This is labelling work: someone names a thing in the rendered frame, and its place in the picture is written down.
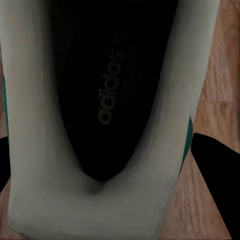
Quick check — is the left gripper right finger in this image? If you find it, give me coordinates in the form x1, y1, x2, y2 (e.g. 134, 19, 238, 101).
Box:
190, 133, 240, 240

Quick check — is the gym shoe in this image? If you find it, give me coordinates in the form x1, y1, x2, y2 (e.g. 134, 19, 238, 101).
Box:
0, 0, 220, 240

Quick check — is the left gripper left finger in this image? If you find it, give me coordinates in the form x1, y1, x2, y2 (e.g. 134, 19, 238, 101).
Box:
0, 136, 11, 193

